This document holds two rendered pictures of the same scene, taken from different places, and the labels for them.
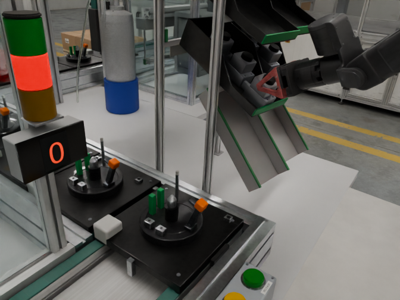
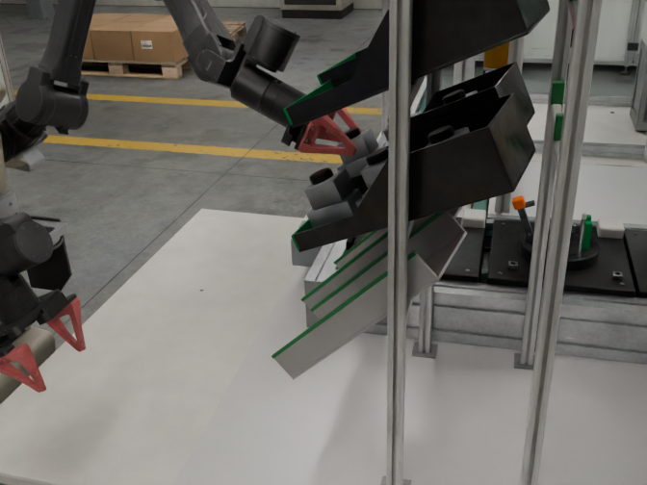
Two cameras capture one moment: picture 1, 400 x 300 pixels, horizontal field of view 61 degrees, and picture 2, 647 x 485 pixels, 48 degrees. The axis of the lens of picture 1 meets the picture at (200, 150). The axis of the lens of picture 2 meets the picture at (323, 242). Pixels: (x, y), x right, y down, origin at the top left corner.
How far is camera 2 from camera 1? 179 cm
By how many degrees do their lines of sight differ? 122
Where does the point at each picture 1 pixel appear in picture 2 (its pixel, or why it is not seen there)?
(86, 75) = not seen: outside the picture
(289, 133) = (319, 349)
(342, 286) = (215, 320)
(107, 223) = (473, 213)
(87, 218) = (507, 223)
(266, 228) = (313, 271)
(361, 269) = (187, 344)
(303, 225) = (264, 377)
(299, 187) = (278, 461)
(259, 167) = not seen: hidden behind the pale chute
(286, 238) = not seen: hidden behind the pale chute
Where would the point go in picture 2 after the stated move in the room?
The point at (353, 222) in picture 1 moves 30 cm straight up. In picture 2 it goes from (176, 410) to (149, 240)
